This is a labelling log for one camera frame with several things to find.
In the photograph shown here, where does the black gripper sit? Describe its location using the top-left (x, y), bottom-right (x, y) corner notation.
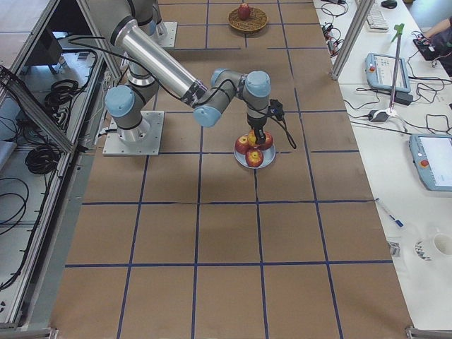
top-left (248, 116), bottom-right (267, 150)

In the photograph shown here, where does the red yellow apple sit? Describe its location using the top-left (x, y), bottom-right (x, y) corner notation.
top-left (247, 130), bottom-right (258, 148)

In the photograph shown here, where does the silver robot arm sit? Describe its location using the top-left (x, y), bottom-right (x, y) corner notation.
top-left (110, 16), bottom-right (270, 145)
top-left (88, 0), bottom-right (161, 38)

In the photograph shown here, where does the red apple plate back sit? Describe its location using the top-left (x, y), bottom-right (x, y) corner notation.
top-left (259, 131), bottom-right (273, 150)

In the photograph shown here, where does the red apple plate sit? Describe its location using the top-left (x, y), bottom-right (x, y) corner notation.
top-left (234, 135), bottom-right (251, 155)
top-left (259, 131), bottom-right (273, 150)
top-left (245, 148), bottom-right (264, 168)

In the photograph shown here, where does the red apple plate outer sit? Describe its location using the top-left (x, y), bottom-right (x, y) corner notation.
top-left (234, 135), bottom-right (251, 155)

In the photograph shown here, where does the grey round plate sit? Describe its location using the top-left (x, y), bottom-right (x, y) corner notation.
top-left (233, 145), bottom-right (276, 169)

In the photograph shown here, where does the red apple plate front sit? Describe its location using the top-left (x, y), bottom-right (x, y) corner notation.
top-left (245, 148), bottom-right (264, 168)

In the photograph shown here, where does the woven wicker basket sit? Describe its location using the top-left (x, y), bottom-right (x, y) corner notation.
top-left (227, 7), bottom-right (268, 34)

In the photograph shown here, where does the dark red basket apple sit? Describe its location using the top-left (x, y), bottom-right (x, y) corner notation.
top-left (237, 2), bottom-right (251, 20)

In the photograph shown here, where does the blue teach pendant far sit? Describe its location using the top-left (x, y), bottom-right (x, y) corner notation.
top-left (365, 53), bottom-right (411, 93)

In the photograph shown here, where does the blue teach pendant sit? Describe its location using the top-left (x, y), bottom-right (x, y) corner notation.
top-left (409, 134), bottom-right (451, 192)
top-left (365, 53), bottom-right (411, 93)

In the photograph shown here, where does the white blue pen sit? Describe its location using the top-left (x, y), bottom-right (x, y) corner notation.
top-left (375, 198), bottom-right (405, 229)

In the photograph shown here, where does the white keyboard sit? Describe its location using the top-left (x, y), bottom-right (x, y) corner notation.
top-left (367, 1), bottom-right (389, 33)

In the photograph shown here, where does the blue teach pendant near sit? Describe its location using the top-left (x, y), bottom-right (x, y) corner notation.
top-left (409, 134), bottom-right (451, 192)

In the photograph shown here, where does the white mug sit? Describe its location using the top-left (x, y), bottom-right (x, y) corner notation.
top-left (415, 233), bottom-right (451, 261)

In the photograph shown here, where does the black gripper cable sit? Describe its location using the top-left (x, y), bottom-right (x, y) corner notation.
top-left (263, 109), bottom-right (297, 149)

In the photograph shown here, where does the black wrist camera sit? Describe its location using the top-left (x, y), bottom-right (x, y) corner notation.
top-left (268, 99), bottom-right (285, 121)

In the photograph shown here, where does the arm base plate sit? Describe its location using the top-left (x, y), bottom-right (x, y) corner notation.
top-left (155, 21), bottom-right (178, 49)
top-left (102, 111), bottom-right (165, 156)

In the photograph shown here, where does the aluminium table frame rail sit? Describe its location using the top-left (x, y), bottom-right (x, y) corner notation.
top-left (330, 0), bottom-right (374, 81)

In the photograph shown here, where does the green tipped camera stand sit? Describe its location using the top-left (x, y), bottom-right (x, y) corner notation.
top-left (369, 23), bottom-right (405, 122)

